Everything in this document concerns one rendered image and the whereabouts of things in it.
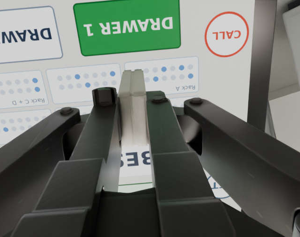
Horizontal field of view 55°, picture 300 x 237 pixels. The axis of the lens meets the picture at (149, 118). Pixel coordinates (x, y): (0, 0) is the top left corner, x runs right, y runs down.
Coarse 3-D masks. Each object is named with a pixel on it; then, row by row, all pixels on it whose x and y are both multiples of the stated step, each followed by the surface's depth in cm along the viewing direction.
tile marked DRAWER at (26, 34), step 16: (0, 16) 25; (16, 16) 25; (32, 16) 25; (48, 16) 25; (0, 32) 26; (16, 32) 26; (32, 32) 26; (48, 32) 26; (0, 48) 26; (16, 48) 26; (32, 48) 26; (48, 48) 26; (0, 64) 27
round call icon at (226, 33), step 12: (204, 12) 25; (216, 12) 25; (228, 12) 25; (240, 12) 26; (204, 24) 26; (216, 24) 26; (228, 24) 26; (240, 24) 26; (204, 36) 26; (216, 36) 26; (228, 36) 26; (240, 36) 26; (204, 48) 27; (216, 48) 27; (228, 48) 27; (240, 48) 27; (204, 60) 27
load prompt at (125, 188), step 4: (120, 184) 33; (124, 184) 33; (128, 184) 33; (132, 184) 33; (136, 184) 33; (140, 184) 33; (144, 184) 33; (148, 184) 33; (152, 184) 33; (120, 188) 33; (124, 188) 33; (128, 188) 33; (132, 188) 33; (136, 188) 33; (140, 188) 33; (144, 188) 33; (148, 188) 33; (124, 192) 33; (128, 192) 33
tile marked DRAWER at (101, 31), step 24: (96, 0) 25; (120, 0) 25; (144, 0) 25; (168, 0) 25; (96, 24) 26; (120, 24) 26; (144, 24) 26; (168, 24) 26; (96, 48) 26; (120, 48) 26; (144, 48) 27; (168, 48) 27
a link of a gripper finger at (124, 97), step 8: (128, 72) 20; (128, 80) 18; (120, 88) 16; (128, 88) 16; (120, 96) 15; (128, 96) 15; (120, 104) 15; (128, 104) 15; (120, 112) 15; (128, 112) 15; (128, 120) 15; (128, 128) 15; (128, 136) 15; (128, 144) 15
